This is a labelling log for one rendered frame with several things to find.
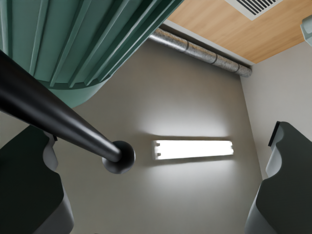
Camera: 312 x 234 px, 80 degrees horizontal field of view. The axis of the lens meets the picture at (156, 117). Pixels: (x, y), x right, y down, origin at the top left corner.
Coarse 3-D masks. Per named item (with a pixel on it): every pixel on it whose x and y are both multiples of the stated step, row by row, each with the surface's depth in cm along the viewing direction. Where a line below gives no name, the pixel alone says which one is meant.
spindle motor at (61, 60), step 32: (0, 0) 9; (32, 0) 9; (64, 0) 9; (96, 0) 9; (128, 0) 9; (160, 0) 11; (0, 32) 12; (32, 32) 11; (64, 32) 11; (96, 32) 12; (128, 32) 12; (32, 64) 13; (64, 64) 14; (96, 64) 16; (64, 96) 20
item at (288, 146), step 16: (288, 128) 10; (272, 144) 10; (288, 144) 8; (304, 144) 8; (272, 160) 9; (288, 160) 8; (304, 160) 8; (272, 176) 7; (288, 176) 7; (304, 176) 7; (272, 192) 6; (288, 192) 6; (304, 192) 6; (256, 208) 6; (272, 208) 6; (288, 208) 6; (304, 208) 6; (256, 224) 6; (272, 224) 5; (288, 224) 5; (304, 224) 5
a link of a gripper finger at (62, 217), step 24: (24, 144) 8; (48, 144) 9; (0, 168) 7; (24, 168) 7; (48, 168) 7; (0, 192) 6; (24, 192) 6; (48, 192) 6; (0, 216) 6; (24, 216) 6; (48, 216) 6; (72, 216) 7
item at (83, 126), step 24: (0, 72) 5; (24, 72) 5; (0, 96) 5; (24, 96) 5; (48, 96) 6; (24, 120) 6; (48, 120) 7; (72, 120) 8; (96, 144) 11; (120, 144) 19; (120, 168) 18
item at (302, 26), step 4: (308, 16) 164; (304, 20) 165; (308, 20) 162; (304, 24) 165; (308, 24) 163; (304, 28) 176; (308, 28) 164; (304, 32) 176; (308, 32) 167; (304, 36) 176; (308, 36) 173; (308, 40) 175
